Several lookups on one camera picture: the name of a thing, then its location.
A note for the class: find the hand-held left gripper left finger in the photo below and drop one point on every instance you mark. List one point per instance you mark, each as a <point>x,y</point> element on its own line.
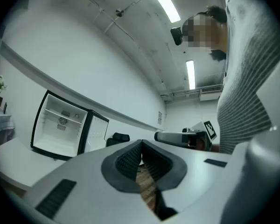
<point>126,164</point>

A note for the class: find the long ceiling light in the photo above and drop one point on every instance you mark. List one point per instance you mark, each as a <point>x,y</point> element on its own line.
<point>165,1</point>

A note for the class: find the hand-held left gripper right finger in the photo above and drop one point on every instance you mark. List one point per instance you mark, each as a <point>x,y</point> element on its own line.
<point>161,164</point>

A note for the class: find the person's right forearm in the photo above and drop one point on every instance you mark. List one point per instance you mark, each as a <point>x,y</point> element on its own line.
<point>215,148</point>

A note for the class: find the wall poster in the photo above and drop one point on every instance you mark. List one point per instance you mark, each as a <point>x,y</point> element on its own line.
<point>160,118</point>

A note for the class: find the short ceiling light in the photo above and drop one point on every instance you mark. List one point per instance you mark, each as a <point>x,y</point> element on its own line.
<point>190,74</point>

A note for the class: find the black picture frame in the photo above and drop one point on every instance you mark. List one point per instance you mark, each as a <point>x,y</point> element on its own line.
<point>5,108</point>

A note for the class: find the black office chair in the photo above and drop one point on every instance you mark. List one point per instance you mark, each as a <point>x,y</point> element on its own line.
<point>117,137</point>

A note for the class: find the black head camera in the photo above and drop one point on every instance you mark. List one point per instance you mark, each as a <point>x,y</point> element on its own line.
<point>177,36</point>

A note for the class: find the white wire fridge shelf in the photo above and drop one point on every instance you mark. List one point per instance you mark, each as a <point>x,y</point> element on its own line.
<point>53,113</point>

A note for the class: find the person's head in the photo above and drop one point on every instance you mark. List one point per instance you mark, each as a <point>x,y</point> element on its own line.
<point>215,39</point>

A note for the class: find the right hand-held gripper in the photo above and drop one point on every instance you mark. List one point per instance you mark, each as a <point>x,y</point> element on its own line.
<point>208,130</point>

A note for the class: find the grey striped sweater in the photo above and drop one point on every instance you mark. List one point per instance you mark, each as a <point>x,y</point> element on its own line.
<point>245,78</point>

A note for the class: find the white checked tablecloth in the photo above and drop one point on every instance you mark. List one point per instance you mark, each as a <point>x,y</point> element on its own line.
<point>1,125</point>

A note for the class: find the ceiling smoke detector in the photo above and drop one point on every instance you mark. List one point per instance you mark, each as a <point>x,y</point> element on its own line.
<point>119,12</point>

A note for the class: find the black mini fridge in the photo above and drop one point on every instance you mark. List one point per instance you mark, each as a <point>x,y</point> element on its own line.
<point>51,136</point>

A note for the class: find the ceiling air vent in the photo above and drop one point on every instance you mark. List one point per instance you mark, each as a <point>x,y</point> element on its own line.
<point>211,92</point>

